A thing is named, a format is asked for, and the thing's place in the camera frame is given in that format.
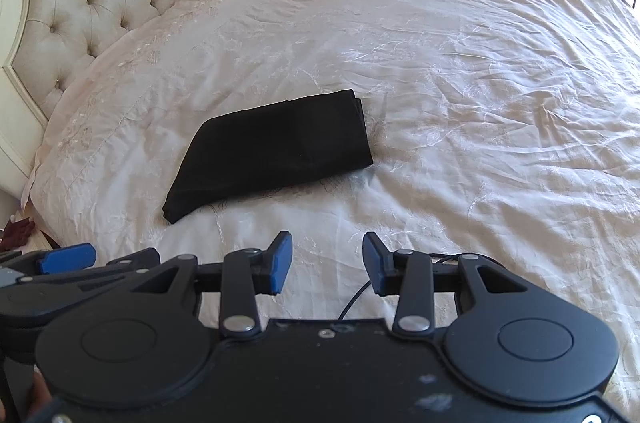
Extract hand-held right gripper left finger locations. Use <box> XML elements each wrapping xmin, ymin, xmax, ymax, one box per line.
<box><xmin>131</xmin><ymin>230</ymin><xmax>294</xmax><ymax>337</ymax></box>

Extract black pants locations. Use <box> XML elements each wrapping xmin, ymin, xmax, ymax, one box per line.
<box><xmin>162</xmin><ymin>89</ymin><xmax>375</xmax><ymax>225</ymax></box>

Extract black cable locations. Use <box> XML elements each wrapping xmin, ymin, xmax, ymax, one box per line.
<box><xmin>337</xmin><ymin>255</ymin><xmax>503</xmax><ymax>322</ymax></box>

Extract person's left hand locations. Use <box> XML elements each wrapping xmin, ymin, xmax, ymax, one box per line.
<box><xmin>24</xmin><ymin>372</ymin><xmax>53</xmax><ymax>422</ymax></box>

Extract cream embroidered bedspread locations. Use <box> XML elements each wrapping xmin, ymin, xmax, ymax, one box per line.
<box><xmin>29</xmin><ymin>0</ymin><xmax>640</xmax><ymax>409</ymax></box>

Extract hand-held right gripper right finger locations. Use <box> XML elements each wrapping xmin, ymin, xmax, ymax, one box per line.
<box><xmin>362</xmin><ymin>231</ymin><xmax>534</xmax><ymax>335</ymax></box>

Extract dark red cloth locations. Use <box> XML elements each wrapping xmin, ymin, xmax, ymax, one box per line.
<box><xmin>0</xmin><ymin>217</ymin><xmax>37</xmax><ymax>254</ymax></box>

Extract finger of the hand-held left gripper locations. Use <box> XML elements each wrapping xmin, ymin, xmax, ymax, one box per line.
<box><xmin>17</xmin><ymin>247</ymin><xmax>164</xmax><ymax>300</ymax></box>
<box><xmin>0</xmin><ymin>242</ymin><xmax>98</xmax><ymax>277</ymax></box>

